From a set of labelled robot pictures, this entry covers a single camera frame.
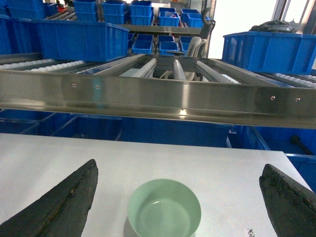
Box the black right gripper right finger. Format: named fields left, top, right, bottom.
left=259, top=164, right=316, bottom=237

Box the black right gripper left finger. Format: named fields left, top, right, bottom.
left=0, top=159, right=98, bottom=237

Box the green ceramic bowl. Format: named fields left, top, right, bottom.
left=127, top=179, right=201, bottom=237

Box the blue bin lower shelf right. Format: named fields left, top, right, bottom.
left=228, top=125, right=316, bottom=193

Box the blue bin shelf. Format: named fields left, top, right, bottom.
left=228, top=125, right=316, bottom=193
left=0, top=109, right=122, bottom=141

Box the blue bin lower shelf left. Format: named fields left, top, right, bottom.
left=0, top=109, right=122, bottom=141

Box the stainless steel roller shelf rack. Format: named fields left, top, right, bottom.
left=0, top=53, right=316, bottom=129

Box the background steel shelf rack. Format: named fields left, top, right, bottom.
left=44, top=0, right=210, bottom=56

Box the large blue bin on right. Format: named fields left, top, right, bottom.
left=222, top=31, right=316, bottom=75

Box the large blue bin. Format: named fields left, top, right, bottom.
left=222, top=31, right=316, bottom=75
left=33, top=20, right=129, bottom=62

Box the large blue bin on left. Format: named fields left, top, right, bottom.
left=33, top=20, right=129, bottom=62

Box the grey office chair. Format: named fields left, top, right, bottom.
left=167, top=7, right=216, bottom=57

